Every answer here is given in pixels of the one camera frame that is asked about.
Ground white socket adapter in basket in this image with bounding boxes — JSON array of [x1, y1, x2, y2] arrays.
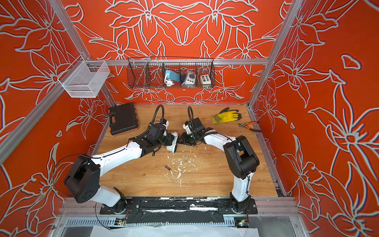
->
[[182, 71, 196, 86]]

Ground orange handled pliers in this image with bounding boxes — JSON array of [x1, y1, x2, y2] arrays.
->
[[239, 121, 261, 133]]

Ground beige button box in basket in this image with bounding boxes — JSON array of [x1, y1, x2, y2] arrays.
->
[[200, 74, 212, 88]]

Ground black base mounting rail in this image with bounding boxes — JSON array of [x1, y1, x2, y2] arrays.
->
[[99, 197, 258, 228]]

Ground black wire wall basket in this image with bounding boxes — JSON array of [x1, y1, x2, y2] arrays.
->
[[126, 56, 216, 89]]

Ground black plastic tool case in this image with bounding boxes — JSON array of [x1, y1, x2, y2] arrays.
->
[[109, 103, 139, 135]]

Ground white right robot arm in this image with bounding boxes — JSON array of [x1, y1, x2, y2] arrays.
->
[[178, 106, 260, 214]]

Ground clear plastic wall bin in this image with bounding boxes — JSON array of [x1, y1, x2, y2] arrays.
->
[[58, 61, 110, 98]]

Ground blue white item in basket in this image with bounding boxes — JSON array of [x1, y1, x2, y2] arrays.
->
[[164, 70, 180, 87]]

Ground yellow black work glove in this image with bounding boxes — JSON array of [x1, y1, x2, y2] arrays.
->
[[211, 107, 242, 124]]

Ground white round twin-bell alarm clock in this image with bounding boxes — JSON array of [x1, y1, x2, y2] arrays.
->
[[165, 132, 179, 153]]

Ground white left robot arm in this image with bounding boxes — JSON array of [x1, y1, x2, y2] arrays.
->
[[64, 116, 178, 214]]

